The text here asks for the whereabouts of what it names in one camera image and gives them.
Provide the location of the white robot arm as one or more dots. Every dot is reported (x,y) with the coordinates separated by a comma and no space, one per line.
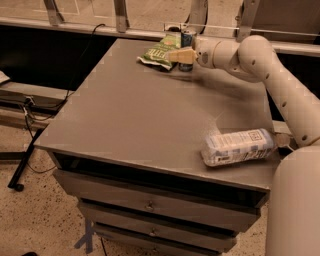
(293,227)

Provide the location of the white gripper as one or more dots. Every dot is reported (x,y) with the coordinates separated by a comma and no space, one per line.
(204,53)

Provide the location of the top grey drawer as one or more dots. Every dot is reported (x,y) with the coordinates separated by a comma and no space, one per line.
(158,202)

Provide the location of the grey drawer cabinet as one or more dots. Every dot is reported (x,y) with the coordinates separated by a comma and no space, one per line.
(130,123)

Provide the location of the white blue plastic bottle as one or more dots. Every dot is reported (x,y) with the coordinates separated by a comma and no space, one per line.
(236,147)

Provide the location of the middle grey drawer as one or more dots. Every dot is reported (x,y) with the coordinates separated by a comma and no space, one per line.
(157,228)

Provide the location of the green jalapeno chip bag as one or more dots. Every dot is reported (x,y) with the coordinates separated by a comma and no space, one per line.
(156,55)

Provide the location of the black stand leg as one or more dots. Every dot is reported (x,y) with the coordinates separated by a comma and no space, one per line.
(14,182)

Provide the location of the metal railing frame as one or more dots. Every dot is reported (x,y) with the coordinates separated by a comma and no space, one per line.
(292,26)

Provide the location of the redbull can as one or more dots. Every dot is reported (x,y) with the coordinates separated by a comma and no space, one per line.
(187,38)

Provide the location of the grey drawer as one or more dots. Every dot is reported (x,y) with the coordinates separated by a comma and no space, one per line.
(157,228)
(158,202)
(156,245)

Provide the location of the bottom grey drawer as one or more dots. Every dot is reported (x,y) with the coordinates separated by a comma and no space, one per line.
(156,245)

